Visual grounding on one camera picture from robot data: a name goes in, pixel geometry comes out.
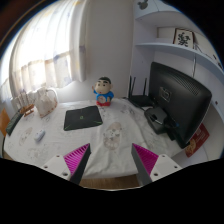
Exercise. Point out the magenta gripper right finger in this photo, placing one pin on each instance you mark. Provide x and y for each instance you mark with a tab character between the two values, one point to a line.
150	166

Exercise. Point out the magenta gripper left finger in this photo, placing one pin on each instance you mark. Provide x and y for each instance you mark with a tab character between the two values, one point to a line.
70	166

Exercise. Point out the white computer mouse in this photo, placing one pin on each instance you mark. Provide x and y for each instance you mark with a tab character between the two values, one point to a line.
39	135

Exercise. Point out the black mouse pad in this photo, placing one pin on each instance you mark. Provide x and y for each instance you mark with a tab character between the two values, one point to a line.
82	118

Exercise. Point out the white printed tablecloth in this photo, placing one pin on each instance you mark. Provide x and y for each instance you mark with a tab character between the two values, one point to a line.
110	143

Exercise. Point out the red paper card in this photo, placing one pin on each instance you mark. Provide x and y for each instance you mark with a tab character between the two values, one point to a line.
198	139

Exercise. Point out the black wifi router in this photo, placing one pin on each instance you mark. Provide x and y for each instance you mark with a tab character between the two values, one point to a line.
138	100

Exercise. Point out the wooden rack with bottles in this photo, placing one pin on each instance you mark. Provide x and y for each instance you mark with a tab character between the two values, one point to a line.
26	106

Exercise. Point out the black flat device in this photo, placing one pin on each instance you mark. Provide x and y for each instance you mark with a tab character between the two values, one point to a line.
13	122

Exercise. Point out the black computer monitor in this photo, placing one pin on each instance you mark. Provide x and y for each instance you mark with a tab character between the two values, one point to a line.
180	103

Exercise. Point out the cartoon boy plush doll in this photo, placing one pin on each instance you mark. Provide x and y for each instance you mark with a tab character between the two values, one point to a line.
102	90

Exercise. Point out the orange chair back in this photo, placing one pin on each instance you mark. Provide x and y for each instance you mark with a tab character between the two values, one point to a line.
4	120

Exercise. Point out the white sheer curtain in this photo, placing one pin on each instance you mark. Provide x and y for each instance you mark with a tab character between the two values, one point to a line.
48	51

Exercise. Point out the framed calligraphy picture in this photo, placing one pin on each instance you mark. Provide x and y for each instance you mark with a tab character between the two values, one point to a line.
184	38

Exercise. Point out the white wall shelf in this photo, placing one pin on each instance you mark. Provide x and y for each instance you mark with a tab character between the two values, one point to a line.
154	27

